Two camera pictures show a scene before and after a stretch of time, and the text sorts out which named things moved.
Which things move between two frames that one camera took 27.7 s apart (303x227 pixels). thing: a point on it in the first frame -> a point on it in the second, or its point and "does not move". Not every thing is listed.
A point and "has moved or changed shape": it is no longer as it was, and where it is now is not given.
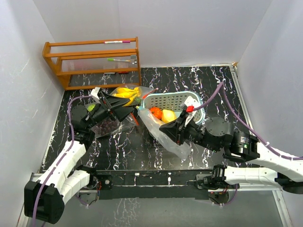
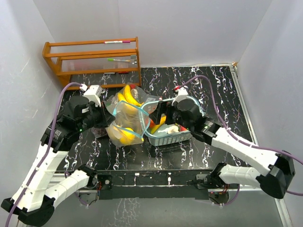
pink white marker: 117,41 does not move
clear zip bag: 166,141 -> 129,125
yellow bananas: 131,93 has moved or changed shape
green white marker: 112,59 does not move
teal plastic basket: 173,100 -> 162,134
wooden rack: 91,56 does not move
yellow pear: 168,116 has moved or changed shape
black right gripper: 178,130 -> 162,108
